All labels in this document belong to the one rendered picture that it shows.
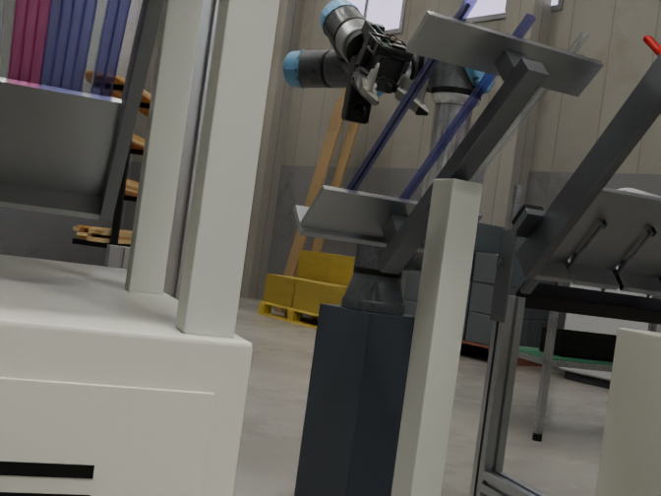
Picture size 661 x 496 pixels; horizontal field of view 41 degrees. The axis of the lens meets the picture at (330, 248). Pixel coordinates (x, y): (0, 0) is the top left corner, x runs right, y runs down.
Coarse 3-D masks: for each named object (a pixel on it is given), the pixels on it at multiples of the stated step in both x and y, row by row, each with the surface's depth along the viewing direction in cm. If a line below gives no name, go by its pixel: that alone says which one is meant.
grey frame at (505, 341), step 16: (512, 304) 160; (512, 320) 161; (496, 336) 162; (512, 336) 160; (496, 352) 160; (512, 352) 160; (496, 368) 160; (512, 368) 160; (496, 384) 159; (512, 384) 160; (496, 400) 159; (480, 416) 163; (496, 416) 160; (480, 432) 162; (496, 432) 160; (480, 448) 161; (496, 448) 161; (480, 464) 160; (496, 464) 160; (480, 480) 160
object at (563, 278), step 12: (552, 264) 165; (564, 264) 167; (540, 276) 162; (552, 276) 163; (564, 276) 164; (576, 276) 166; (588, 276) 167; (600, 276) 168; (612, 276) 169; (624, 276) 171; (636, 276) 172; (648, 276) 173; (612, 288) 168; (624, 288) 169; (636, 288) 169; (648, 288) 171; (660, 288) 172
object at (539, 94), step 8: (584, 32) 138; (576, 40) 139; (584, 40) 139; (568, 48) 140; (576, 48) 140; (536, 96) 146; (528, 104) 148; (536, 104) 147; (520, 112) 149; (528, 112) 148; (520, 120) 150; (512, 128) 151; (504, 136) 152; (512, 136) 152; (504, 144) 153; (496, 152) 154; (488, 160) 156; (480, 168) 157; (488, 168) 157; (472, 176) 159; (480, 176) 159
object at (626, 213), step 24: (600, 192) 153; (624, 192) 155; (600, 216) 158; (624, 216) 159; (648, 216) 160; (576, 240) 162; (600, 240) 163; (624, 240) 164; (648, 240) 165; (576, 264) 167; (600, 264) 168; (648, 264) 171
